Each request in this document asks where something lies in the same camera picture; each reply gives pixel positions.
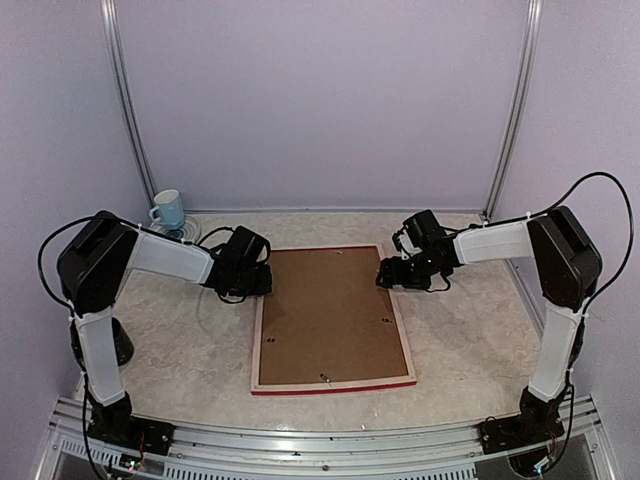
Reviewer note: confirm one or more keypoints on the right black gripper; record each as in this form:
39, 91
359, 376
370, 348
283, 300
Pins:
390, 268

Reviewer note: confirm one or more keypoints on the right aluminium corner post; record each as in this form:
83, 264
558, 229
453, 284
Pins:
517, 106

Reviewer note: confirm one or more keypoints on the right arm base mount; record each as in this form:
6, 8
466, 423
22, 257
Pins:
499, 435

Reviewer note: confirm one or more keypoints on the light blue mug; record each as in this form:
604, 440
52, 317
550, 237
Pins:
167, 210

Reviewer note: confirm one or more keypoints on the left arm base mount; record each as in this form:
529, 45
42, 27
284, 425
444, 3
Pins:
139, 434

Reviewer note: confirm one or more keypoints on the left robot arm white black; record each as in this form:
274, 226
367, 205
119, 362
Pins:
91, 270

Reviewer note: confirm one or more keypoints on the dark green mug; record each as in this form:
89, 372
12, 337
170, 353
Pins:
123, 345

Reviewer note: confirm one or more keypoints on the aluminium corner post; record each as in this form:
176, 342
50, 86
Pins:
116, 55
517, 106

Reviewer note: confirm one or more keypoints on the aluminium front rail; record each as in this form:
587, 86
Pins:
207, 452

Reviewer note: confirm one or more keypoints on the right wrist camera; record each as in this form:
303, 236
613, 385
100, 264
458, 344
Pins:
403, 244

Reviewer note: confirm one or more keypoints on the left aluminium corner post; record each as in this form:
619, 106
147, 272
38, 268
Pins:
116, 55

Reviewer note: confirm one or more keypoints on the striped round plate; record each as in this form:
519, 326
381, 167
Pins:
190, 231

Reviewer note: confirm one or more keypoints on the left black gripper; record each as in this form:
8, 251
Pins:
263, 287

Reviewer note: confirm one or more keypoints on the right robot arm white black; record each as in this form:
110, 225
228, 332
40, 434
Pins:
568, 267

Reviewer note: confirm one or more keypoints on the red wooden picture frame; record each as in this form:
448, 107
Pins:
260, 350

